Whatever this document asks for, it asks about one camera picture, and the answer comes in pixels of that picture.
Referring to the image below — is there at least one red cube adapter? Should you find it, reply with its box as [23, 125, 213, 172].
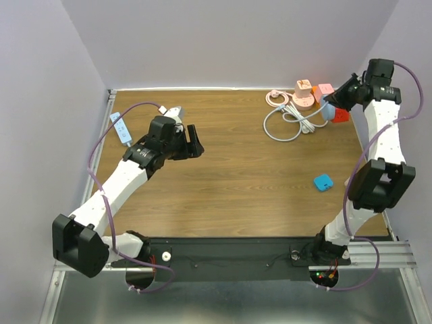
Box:
[331, 108, 350, 124]

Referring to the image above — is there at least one light blue power strip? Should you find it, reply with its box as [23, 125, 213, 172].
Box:
[109, 112, 132, 147]

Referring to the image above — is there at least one blue cube adapter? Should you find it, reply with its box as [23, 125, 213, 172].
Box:
[313, 173, 334, 192]

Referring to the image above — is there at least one grey round socket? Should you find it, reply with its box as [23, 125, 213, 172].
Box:
[319, 95, 335, 122]

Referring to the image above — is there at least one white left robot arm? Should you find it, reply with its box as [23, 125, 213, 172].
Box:
[52, 107, 204, 277]

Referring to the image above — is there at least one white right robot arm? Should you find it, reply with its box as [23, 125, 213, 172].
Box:
[310, 59, 416, 263]

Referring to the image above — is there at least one pink round socket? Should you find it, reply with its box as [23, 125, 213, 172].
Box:
[292, 93, 315, 111]

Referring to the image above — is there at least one orange power strip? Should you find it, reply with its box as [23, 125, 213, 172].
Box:
[311, 86, 321, 107]

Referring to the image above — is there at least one pink cube adapter with drawing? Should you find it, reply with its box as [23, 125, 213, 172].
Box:
[294, 79, 312, 98]

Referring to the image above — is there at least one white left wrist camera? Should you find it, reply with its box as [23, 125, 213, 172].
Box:
[165, 106, 184, 125]

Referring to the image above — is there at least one white orange strip cable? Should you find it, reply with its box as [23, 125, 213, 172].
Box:
[282, 103, 330, 134]

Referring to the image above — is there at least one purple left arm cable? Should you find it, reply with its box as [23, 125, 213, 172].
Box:
[87, 102, 176, 294]

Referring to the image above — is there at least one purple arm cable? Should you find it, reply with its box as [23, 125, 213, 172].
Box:
[87, 102, 176, 294]
[315, 62, 425, 291]

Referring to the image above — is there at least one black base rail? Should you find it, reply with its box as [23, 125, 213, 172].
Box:
[107, 237, 352, 283]

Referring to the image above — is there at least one aluminium frame rail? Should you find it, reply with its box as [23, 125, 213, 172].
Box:
[55, 240, 419, 271]

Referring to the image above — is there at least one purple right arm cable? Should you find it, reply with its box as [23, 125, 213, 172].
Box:
[315, 62, 425, 291]

